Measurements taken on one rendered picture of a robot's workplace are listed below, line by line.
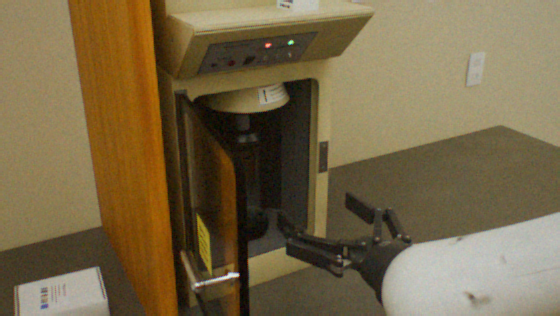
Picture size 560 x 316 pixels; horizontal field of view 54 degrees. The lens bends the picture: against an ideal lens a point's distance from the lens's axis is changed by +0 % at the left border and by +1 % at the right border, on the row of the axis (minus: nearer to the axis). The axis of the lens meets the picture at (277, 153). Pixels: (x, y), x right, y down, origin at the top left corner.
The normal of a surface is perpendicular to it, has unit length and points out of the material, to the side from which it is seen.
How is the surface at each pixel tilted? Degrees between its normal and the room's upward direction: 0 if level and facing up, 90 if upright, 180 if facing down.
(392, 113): 90
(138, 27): 90
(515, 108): 90
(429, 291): 52
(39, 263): 0
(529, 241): 36
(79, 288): 0
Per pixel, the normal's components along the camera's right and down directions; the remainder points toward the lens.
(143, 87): 0.49, 0.36
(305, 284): 0.00, -0.91
